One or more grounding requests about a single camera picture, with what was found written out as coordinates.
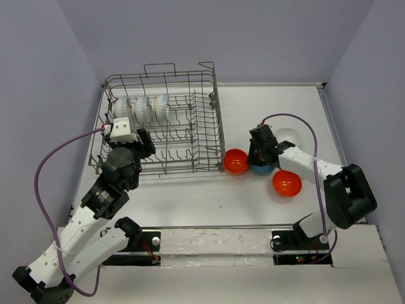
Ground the orange bowl left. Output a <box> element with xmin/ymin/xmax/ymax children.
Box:
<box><xmin>223</xmin><ymin>148</ymin><xmax>249</xmax><ymax>175</ymax></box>

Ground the grey wire dish rack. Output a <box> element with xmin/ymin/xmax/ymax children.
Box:
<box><xmin>95</xmin><ymin>61</ymin><xmax>225</xmax><ymax>179</ymax></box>

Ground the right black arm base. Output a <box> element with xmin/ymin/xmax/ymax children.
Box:
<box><xmin>269</xmin><ymin>230</ymin><xmax>333</xmax><ymax>265</ymax></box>

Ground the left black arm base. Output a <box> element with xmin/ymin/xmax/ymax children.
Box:
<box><xmin>103</xmin><ymin>229</ymin><xmax>161</xmax><ymax>267</ymax></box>

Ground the orange bowl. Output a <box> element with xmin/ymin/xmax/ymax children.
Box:
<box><xmin>223</xmin><ymin>148</ymin><xmax>249</xmax><ymax>175</ymax></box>
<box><xmin>272</xmin><ymin>170</ymin><xmax>302</xmax><ymax>197</ymax></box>

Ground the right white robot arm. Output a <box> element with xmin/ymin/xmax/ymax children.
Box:
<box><xmin>247</xmin><ymin>124</ymin><xmax>377</xmax><ymax>248</ymax></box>

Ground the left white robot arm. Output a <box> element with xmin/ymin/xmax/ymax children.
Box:
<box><xmin>12</xmin><ymin>125</ymin><xmax>156</xmax><ymax>303</ymax></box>

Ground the white square dish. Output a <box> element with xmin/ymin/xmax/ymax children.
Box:
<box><xmin>276</xmin><ymin>128</ymin><xmax>301</xmax><ymax>147</ymax></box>

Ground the blue bowl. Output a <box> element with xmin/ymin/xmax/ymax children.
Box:
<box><xmin>250</xmin><ymin>165</ymin><xmax>275</xmax><ymax>176</ymax></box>

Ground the orange bowl right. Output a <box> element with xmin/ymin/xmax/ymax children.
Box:
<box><xmin>272</xmin><ymin>170</ymin><xmax>302</xmax><ymax>197</ymax></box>

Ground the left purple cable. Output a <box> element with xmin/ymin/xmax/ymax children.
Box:
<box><xmin>34</xmin><ymin>128</ymin><xmax>103</xmax><ymax>297</ymax></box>

